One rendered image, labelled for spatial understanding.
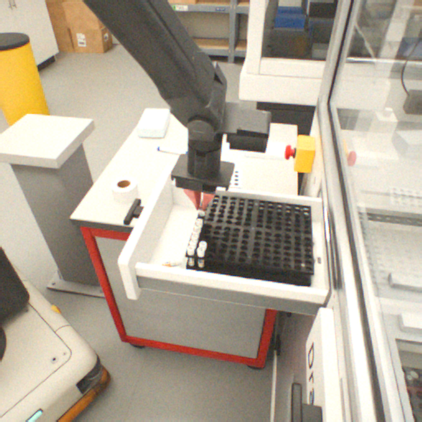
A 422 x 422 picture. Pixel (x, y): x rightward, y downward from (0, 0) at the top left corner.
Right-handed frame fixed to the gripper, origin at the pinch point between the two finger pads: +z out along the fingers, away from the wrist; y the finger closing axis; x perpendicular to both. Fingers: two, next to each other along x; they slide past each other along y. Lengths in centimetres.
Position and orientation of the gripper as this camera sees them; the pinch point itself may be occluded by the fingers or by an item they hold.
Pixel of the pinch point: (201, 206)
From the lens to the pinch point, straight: 66.1
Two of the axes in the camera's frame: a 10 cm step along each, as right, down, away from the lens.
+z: -0.5, 7.0, 7.1
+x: -2.3, 6.9, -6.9
